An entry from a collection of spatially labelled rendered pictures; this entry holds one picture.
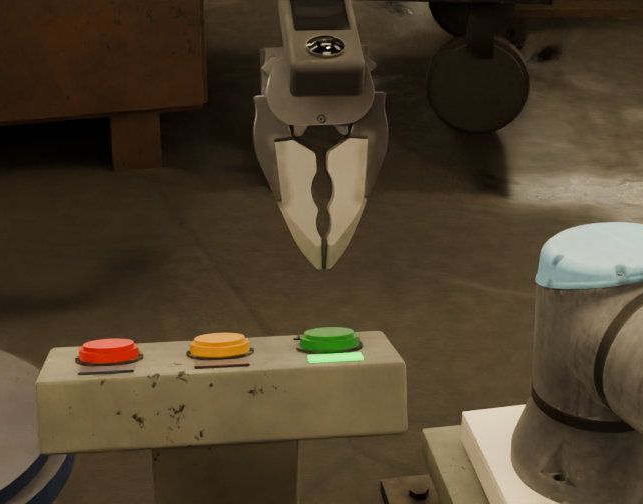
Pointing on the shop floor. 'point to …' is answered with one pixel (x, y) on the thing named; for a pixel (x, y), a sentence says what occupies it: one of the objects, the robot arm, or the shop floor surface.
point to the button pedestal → (221, 412)
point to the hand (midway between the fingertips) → (324, 251)
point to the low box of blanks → (96, 67)
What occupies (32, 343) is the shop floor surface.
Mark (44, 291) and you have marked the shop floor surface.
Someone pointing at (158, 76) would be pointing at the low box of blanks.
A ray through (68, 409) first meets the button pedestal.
